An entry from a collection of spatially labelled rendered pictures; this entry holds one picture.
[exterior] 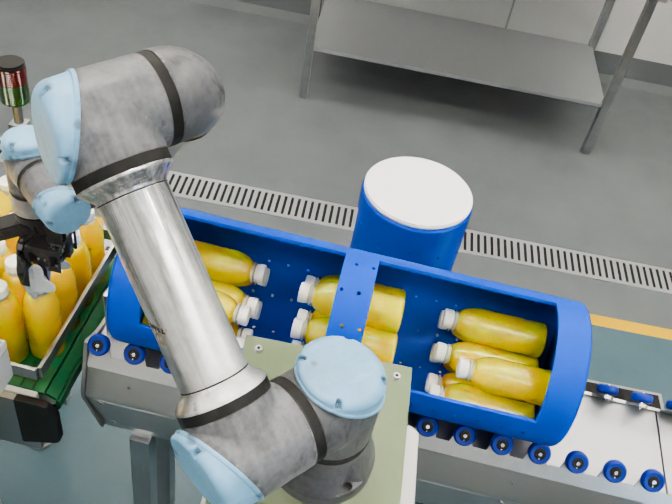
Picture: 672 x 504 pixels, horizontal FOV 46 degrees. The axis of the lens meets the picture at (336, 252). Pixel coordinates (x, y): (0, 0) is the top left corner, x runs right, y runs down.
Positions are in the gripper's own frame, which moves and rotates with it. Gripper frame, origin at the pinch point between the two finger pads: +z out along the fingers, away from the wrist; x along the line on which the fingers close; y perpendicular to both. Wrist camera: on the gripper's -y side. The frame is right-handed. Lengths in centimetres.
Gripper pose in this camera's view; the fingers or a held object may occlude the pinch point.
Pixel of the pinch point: (37, 284)
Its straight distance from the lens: 160.1
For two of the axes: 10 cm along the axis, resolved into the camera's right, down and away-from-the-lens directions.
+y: 9.7, 2.3, -0.4
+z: -1.4, 7.2, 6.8
